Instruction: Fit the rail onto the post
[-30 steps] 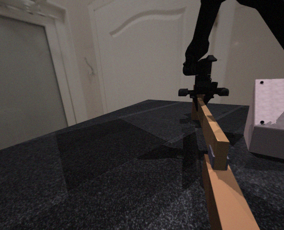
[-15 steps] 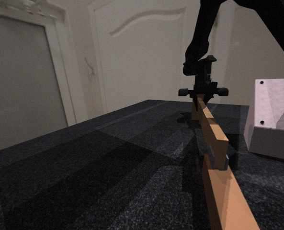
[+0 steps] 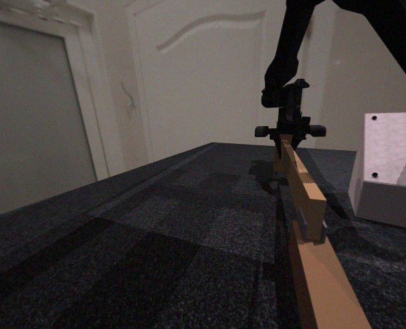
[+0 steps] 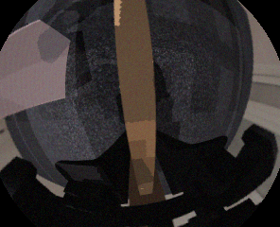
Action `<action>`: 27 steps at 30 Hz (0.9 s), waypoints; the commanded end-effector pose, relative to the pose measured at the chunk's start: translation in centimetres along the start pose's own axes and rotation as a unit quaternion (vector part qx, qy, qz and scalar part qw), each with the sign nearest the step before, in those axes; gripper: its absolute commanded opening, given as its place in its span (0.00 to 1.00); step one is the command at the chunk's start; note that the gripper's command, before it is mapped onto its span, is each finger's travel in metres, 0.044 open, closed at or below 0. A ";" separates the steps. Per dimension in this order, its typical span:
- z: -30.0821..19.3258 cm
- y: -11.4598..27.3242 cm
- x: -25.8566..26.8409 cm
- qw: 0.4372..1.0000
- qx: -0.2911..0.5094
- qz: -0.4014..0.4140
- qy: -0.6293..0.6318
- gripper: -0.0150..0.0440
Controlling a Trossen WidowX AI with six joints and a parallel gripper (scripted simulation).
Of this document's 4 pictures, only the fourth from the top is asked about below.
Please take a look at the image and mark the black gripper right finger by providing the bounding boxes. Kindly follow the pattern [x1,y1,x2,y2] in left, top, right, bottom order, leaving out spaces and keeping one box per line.
[155,129,228,196]

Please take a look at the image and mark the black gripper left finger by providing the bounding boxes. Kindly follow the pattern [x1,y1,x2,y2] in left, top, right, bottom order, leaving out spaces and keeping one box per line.
[55,130,130,204]

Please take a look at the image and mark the brown wooden rail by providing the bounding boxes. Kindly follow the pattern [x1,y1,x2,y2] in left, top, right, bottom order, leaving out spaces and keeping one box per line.
[114,0,156,196]

